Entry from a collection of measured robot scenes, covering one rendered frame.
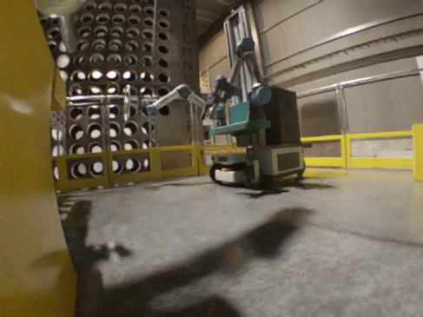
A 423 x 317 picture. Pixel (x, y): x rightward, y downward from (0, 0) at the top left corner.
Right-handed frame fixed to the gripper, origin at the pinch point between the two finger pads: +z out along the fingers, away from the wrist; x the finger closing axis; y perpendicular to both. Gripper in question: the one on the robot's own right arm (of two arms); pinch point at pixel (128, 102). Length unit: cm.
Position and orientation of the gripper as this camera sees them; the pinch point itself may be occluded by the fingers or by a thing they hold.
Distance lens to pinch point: 212.3
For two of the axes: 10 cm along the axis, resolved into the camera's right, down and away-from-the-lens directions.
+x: 2.3, 9.4, -2.3
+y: 4.6, -3.2, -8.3
